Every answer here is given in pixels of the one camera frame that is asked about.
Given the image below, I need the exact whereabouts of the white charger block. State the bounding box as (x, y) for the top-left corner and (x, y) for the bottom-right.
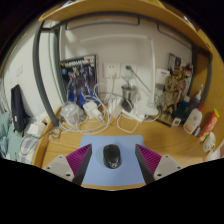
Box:
(82, 100), (103, 120)

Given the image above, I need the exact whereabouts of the white power strip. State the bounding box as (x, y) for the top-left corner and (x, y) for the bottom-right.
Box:
(121, 109), (148, 124)

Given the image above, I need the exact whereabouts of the black computer mouse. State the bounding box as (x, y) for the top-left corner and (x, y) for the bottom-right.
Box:
(102, 143), (123, 170)

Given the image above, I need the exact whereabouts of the blue spray bottle white nozzle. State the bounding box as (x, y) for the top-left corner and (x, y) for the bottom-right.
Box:
(186, 84), (204, 114)

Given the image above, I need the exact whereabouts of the clear round plastic jar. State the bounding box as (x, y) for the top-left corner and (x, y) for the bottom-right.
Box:
(60, 101), (83, 126)

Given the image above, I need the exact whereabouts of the orange chips can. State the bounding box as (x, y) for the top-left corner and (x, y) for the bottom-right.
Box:
(197, 108), (221, 144)

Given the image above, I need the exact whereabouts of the small white square clock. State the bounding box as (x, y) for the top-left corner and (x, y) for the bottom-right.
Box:
(171, 117), (182, 127)

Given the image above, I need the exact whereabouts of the steel cup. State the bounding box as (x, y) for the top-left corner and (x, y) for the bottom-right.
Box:
(120, 83), (139, 103)

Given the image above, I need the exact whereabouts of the tan robot model figure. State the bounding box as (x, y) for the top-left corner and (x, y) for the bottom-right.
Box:
(159, 64), (193, 123)

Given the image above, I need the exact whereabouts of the white power adapter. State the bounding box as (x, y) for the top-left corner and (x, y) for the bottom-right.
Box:
(25, 121), (46, 138)

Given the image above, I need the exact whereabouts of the wooden overhead shelf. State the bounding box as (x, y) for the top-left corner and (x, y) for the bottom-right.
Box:
(38, 0), (214, 51)

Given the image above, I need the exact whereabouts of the blue mouse pad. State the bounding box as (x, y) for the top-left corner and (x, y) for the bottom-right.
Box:
(79, 134), (148, 187)

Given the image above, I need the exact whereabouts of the white charging cable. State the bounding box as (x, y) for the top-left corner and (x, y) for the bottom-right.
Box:
(59, 83), (113, 135)

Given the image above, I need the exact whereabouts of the teal checked cloth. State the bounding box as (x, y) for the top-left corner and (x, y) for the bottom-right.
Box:
(0, 111), (21, 159)

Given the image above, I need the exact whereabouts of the white mug with black print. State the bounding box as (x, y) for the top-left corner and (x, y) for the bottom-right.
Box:
(202, 131), (217, 153)

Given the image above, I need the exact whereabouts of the white wall socket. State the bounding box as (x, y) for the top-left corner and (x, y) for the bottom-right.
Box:
(103, 62), (122, 79)
(120, 63), (138, 79)

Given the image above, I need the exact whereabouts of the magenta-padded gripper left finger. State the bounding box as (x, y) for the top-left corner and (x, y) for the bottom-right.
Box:
(43, 143), (93, 186)

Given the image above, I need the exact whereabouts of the robot model kit box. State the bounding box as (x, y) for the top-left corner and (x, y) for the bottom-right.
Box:
(59, 54), (99, 109)

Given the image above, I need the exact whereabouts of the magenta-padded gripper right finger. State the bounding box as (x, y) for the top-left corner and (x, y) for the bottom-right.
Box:
(134, 143), (184, 184)

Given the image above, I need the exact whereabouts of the white lotion bottle red pump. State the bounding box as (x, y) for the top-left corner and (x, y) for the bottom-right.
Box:
(182, 101), (205, 135)

